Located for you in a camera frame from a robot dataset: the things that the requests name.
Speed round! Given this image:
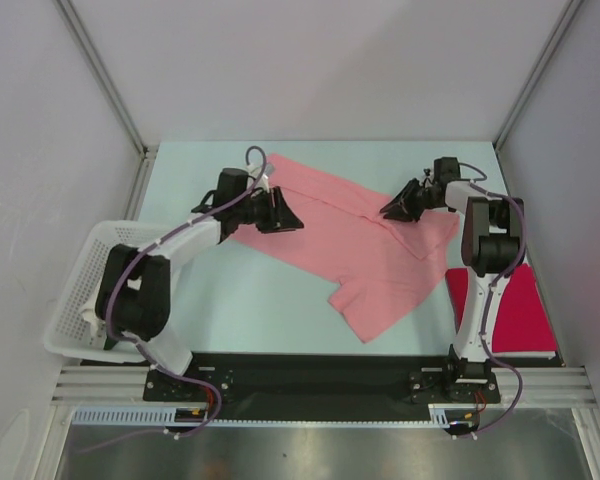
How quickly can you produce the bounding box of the dark green t shirt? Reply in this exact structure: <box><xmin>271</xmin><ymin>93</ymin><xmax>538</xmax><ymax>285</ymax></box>
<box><xmin>103</xmin><ymin>337</ymin><xmax>119</xmax><ymax>351</ymax></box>

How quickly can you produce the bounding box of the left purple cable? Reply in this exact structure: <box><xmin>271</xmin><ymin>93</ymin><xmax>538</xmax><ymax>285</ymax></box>
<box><xmin>74</xmin><ymin>145</ymin><xmax>271</xmax><ymax>453</ymax></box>

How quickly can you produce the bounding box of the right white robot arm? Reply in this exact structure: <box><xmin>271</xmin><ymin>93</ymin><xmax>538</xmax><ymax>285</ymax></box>
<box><xmin>380</xmin><ymin>179</ymin><xmax>527</xmax><ymax>363</ymax></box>

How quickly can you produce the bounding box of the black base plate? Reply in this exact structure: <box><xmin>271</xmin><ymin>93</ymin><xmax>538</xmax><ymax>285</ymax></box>
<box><xmin>79</xmin><ymin>351</ymin><xmax>564</xmax><ymax>422</ymax></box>

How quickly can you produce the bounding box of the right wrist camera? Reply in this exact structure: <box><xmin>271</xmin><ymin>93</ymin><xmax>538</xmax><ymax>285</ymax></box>
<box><xmin>422</xmin><ymin>157</ymin><xmax>461</xmax><ymax>188</ymax></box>

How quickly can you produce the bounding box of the white crumpled t shirt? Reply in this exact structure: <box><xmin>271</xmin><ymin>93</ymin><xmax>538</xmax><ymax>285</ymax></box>
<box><xmin>79</xmin><ymin>293</ymin><xmax>108</xmax><ymax>339</ymax></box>

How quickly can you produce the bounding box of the pink t shirt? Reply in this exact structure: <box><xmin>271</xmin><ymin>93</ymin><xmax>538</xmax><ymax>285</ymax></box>
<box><xmin>232</xmin><ymin>154</ymin><xmax>459</xmax><ymax>343</ymax></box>

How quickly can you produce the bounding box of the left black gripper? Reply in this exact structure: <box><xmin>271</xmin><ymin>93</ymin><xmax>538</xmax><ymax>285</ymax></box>
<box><xmin>234</xmin><ymin>187</ymin><xmax>303</xmax><ymax>234</ymax></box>

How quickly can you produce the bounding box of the white plastic basket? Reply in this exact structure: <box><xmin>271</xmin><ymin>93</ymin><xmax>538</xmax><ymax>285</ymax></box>
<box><xmin>44</xmin><ymin>220</ymin><xmax>170</xmax><ymax>364</ymax></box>

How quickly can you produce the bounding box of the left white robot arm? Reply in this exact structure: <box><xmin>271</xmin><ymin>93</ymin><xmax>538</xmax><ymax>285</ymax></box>
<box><xmin>94</xmin><ymin>187</ymin><xmax>304</xmax><ymax>400</ymax></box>

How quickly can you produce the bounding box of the folded red t shirt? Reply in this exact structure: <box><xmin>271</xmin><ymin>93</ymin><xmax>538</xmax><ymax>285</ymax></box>
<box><xmin>446</xmin><ymin>263</ymin><xmax>558</xmax><ymax>362</ymax></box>

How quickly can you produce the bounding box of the white slotted cable duct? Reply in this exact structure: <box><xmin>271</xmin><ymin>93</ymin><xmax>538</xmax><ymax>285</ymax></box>
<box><xmin>72</xmin><ymin>406</ymin><xmax>477</xmax><ymax>429</ymax></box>

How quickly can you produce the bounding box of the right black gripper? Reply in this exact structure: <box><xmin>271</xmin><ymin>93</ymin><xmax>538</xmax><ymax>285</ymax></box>
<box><xmin>382</xmin><ymin>177</ymin><xmax>444</xmax><ymax>222</ymax></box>

